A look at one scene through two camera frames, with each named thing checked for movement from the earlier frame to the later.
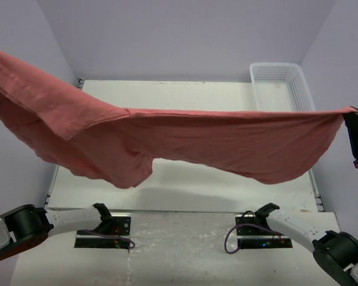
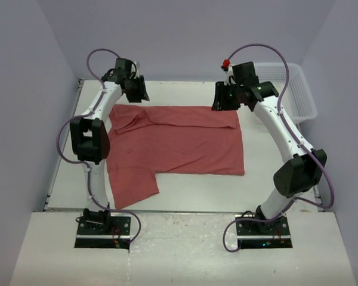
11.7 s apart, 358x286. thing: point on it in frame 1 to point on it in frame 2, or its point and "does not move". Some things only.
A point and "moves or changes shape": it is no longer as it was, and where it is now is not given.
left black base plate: x=113 y=233 does not move
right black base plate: x=249 y=237 does not move
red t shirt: x=117 y=147 moves or changes shape
